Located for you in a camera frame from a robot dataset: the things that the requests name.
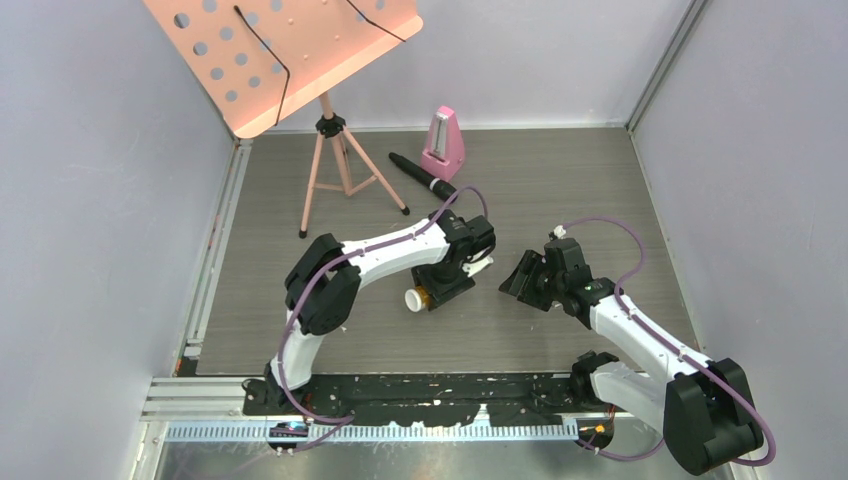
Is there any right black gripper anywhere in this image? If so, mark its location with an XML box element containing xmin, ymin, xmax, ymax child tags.
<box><xmin>499</xmin><ymin>249</ymin><xmax>566</xmax><ymax>313</ymax></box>

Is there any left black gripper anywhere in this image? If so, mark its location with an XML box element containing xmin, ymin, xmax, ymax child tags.
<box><xmin>413</xmin><ymin>261</ymin><xmax>475</xmax><ymax>309</ymax></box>

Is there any white pill bottle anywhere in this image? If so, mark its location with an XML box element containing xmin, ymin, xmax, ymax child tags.
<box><xmin>404</xmin><ymin>286</ymin><xmax>436</xmax><ymax>313</ymax></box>

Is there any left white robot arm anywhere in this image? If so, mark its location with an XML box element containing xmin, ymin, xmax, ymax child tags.
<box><xmin>264</xmin><ymin>210</ymin><xmax>496</xmax><ymax>414</ymax></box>

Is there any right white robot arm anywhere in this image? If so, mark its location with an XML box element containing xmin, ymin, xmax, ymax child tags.
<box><xmin>499</xmin><ymin>238</ymin><xmax>766</xmax><ymax>475</ymax></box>

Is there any black microphone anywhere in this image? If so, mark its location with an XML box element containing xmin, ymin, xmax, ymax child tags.
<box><xmin>388</xmin><ymin>152</ymin><xmax>457</xmax><ymax>201</ymax></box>

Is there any pink metronome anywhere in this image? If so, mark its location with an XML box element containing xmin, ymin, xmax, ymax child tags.
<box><xmin>419</xmin><ymin>106</ymin><xmax>466</xmax><ymax>182</ymax></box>

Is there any pink music stand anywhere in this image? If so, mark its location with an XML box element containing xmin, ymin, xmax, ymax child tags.
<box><xmin>144</xmin><ymin>0</ymin><xmax>423</xmax><ymax>237</ymax></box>

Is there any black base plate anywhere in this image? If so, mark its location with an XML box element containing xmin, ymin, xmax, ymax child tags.
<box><xmin>241</xmin><ymin>373</ymin><xmax>622</xmax><ymax>427</ymax></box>

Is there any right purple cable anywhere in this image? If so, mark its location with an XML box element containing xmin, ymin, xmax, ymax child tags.
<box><xmin>553</xmin><ymin>215</ymin><xmax>778</xmax><ymax>468</ymax></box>

